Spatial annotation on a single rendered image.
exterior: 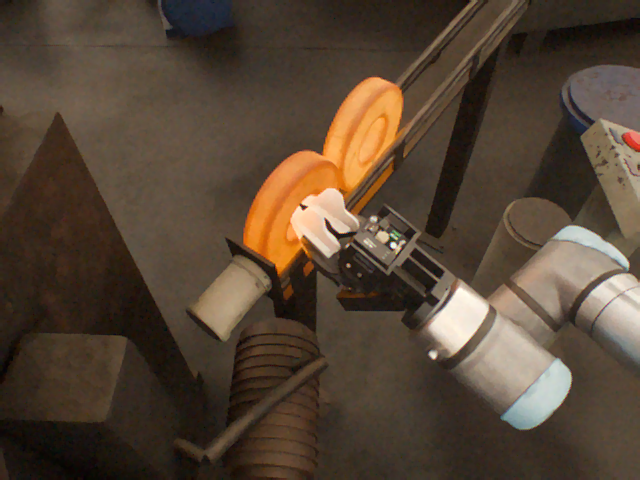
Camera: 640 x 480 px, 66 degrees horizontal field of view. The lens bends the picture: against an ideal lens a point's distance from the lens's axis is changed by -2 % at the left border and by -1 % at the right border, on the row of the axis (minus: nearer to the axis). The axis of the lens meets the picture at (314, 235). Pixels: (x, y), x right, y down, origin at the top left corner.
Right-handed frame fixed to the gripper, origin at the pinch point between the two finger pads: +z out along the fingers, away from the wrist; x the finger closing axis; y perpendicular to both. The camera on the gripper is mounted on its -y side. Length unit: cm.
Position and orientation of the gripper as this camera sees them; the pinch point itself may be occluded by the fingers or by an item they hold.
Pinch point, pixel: (293, 204)
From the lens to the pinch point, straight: 61.0
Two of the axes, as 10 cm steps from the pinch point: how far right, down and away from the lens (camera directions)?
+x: -6.0, 6.4, -4.9
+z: -7.6, -6.4, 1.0
